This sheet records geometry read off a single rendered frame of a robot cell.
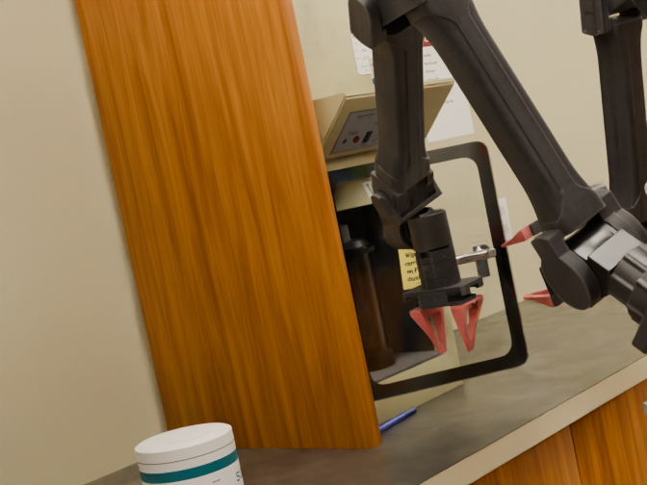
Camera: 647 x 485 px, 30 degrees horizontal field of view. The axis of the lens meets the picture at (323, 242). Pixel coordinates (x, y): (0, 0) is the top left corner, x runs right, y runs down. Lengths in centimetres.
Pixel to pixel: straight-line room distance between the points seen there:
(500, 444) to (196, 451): 53
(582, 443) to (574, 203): 85
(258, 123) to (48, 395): 61
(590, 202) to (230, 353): 93
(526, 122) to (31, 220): 109
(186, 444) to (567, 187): 59
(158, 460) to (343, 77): 86
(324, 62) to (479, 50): 81
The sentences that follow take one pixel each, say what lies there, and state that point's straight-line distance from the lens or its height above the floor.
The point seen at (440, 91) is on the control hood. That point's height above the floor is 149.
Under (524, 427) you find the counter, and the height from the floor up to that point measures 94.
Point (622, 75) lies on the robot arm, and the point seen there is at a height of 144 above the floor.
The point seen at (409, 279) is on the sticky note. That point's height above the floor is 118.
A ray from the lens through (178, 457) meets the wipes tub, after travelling 157.
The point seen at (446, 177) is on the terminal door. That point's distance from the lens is 208.
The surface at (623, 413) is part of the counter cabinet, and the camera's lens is 228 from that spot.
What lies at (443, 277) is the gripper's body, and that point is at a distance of 171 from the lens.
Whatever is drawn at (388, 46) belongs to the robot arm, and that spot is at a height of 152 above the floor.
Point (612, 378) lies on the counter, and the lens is 219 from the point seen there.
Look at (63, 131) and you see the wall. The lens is 226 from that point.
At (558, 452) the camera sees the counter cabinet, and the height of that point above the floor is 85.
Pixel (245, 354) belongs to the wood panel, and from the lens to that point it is 210.
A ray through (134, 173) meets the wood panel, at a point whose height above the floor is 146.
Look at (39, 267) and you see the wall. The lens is 219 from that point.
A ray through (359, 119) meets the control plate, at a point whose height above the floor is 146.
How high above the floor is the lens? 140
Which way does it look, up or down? 4 degrees down
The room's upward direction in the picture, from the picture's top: 12 degrees counter-clockwise
